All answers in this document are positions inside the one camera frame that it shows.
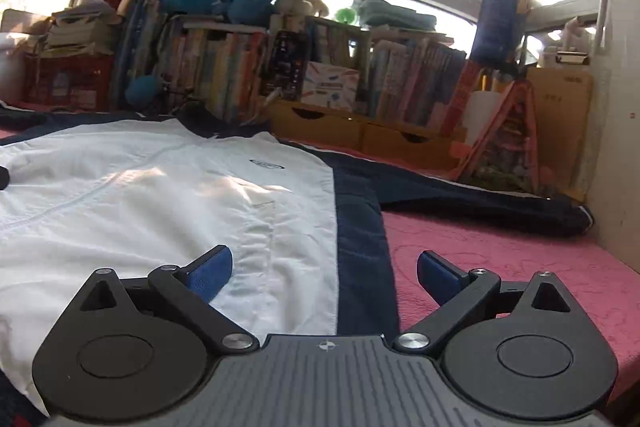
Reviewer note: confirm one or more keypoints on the pink toy house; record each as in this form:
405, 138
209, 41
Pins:
505, 142

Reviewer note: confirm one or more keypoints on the row of books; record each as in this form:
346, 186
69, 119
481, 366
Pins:
400, 82

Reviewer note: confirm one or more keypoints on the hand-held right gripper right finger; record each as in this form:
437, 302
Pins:
437, 277

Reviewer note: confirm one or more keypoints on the stack of paper booklets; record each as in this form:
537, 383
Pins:
75, 32

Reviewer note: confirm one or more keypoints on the red plastic crate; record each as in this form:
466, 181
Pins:
70, 82

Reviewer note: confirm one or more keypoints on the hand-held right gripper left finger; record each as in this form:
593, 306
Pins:
210, 274

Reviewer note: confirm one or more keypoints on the blue plush ball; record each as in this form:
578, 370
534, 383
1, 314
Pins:
142, 89

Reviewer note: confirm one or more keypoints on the white printed cardboard box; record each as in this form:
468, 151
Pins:
330, 84

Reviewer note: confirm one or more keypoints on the small white figurine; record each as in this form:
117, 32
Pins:
572, 34

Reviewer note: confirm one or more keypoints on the green folded towel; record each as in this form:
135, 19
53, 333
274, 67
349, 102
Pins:
395, 14

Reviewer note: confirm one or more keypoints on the brown clipboard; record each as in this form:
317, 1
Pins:
565, 132

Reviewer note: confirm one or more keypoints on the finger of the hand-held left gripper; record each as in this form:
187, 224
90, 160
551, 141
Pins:
4, 179

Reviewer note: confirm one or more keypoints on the navy white striped jacket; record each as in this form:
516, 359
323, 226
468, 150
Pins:
150, 207

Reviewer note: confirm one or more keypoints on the wooden drawer organizer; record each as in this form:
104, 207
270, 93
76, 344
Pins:
325, 127

